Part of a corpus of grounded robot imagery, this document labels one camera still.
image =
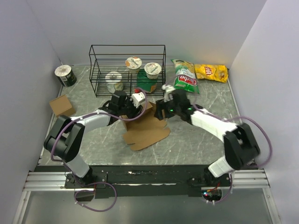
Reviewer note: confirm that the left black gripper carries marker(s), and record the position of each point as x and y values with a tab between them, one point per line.
136	111

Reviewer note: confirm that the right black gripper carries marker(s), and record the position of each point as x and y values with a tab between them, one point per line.
160	105

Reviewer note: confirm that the brown cardboard box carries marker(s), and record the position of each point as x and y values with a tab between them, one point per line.
146	130

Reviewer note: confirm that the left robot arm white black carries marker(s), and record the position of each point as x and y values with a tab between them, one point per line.
65	137

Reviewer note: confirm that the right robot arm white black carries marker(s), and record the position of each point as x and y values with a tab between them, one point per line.
240	145

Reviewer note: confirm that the small folded cardboard box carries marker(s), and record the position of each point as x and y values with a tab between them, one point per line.
62	106

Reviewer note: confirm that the green Chuba chips bag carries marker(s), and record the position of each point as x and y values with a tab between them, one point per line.
185	76

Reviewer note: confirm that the white lidded cup lower shelf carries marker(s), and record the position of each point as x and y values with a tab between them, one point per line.
114	81

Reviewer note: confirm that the yogurt cup beige label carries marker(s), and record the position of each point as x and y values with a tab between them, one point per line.
152	70

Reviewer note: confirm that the yogurt cup orange label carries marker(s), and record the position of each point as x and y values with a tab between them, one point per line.
133	64

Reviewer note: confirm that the yellow Lays chips bag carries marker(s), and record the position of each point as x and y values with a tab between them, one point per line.
218	73

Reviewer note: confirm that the black can white lid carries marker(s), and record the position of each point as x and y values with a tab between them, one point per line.
65	75

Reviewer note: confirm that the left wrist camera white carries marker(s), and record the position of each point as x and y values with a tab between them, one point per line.
138	97

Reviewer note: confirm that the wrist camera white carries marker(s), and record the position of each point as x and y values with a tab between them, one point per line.
168	89
138	97

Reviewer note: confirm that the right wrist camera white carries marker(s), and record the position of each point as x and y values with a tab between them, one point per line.
168	89

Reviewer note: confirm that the black wire rack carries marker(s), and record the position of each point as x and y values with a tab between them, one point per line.
107	58

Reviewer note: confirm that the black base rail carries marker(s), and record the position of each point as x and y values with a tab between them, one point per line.
105	181

